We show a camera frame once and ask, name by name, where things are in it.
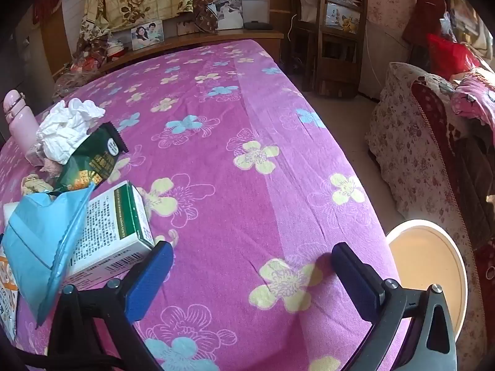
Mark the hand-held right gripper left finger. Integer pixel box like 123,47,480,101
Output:
47,241,174,371

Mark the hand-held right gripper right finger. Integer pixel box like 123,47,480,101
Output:
331,242,459,371

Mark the white green carton box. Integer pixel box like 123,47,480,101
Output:
62,181,155,290

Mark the white round bin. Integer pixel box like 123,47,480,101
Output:
386,220,469,337

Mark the blue plastic packet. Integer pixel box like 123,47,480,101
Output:
1,183,95,327

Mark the pink floral bedspread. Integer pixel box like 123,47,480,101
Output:
0,39,412,371

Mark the green snack packet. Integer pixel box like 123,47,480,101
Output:
52,122,129,193

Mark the floral covered sofa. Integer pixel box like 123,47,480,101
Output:
365,62,495,371

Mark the crumpled pink paper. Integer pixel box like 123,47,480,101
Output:
39,158,64,178

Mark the crumpled beige paper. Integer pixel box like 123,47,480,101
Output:
21,174,54,196

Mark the dark brown cloth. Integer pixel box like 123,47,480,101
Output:
454,131,495,248

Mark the crumpled white tissue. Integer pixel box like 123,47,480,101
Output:
36,98,106,165

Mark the pink water bottle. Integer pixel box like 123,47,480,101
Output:
3,90,39,151

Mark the clear plastic bag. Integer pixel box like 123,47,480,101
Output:
52,67,101,97

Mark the pink printed pillow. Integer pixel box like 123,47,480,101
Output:
452,67,495,124

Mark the dark wooden chair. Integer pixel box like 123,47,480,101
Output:
288,0,370,99

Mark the red plastic bag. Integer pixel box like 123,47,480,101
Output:
425,33,482,80

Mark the framed couple photo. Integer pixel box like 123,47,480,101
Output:
131,20,165,51

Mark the wooden headboard shelf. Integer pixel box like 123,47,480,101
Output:
52,27,285,82

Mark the printed box on chair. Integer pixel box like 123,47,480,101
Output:
325,2,364,32

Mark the dark red hanging cloth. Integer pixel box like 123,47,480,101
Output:
402,0,447,47

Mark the wedding photo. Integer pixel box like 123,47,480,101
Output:
207,0,244,31

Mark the red hanging decoration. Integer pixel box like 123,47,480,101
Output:
33,0,64,28

